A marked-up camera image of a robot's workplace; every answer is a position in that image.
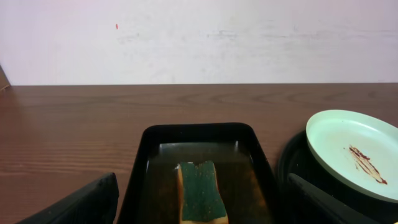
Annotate green and yellow sponge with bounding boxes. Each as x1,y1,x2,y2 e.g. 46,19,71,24
177,161,229,224

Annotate round black tray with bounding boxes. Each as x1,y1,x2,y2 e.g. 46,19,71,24
278,131,397,223

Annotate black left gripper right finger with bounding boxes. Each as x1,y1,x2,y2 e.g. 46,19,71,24
288,173,378,224

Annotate black rectangular water tray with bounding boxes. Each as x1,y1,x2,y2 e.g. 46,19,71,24
118,123,283,223

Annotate mint green plate top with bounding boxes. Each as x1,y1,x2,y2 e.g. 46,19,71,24
305,110,397,203

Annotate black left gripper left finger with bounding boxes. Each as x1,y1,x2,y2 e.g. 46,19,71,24
19,173,119,224

